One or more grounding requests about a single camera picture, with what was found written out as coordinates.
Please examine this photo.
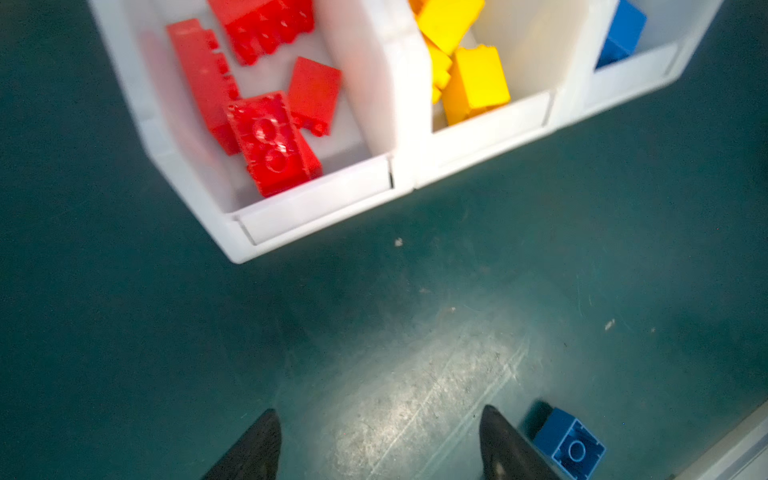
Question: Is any white left bin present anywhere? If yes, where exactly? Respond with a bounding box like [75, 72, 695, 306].
[90, 1, 412, 264]

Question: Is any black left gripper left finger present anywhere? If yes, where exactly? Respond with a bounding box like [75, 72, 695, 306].
[203, 409, 282, 480]

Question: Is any yellow lego brick bottom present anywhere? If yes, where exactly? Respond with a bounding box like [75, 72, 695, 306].
[409, 0, 485, 55]

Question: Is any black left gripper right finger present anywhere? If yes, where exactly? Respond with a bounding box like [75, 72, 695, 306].
[479, 404, 559, 480]

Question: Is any white bin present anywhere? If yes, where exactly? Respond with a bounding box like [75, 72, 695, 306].
[568, 1, 722, 124]
[396, 1, 597, 188]
[90, 1, 412, 264]

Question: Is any blue lego brick bottom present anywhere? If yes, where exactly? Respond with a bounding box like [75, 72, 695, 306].
[533, 408, 606, 480]

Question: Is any white middle bin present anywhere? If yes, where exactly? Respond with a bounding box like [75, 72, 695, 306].
[396, 1, 597, 188]

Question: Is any long red lego brick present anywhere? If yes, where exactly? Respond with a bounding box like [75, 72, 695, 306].
[208, 0, 315, 66]

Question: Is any white right bin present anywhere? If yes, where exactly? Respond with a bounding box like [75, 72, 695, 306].
[568, 1, 722, 124]

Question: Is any blue lego brick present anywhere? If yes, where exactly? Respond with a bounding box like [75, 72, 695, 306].
[533, 408, 606, 480]
[596, 0, 647, 69]

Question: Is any yellow lego brick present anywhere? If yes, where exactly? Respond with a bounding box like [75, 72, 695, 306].
[424, 37, 453, 105]
[409, 0, 485, 55]

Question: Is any yellow lego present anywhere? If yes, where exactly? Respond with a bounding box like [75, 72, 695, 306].
[442, 45, 511, 126]

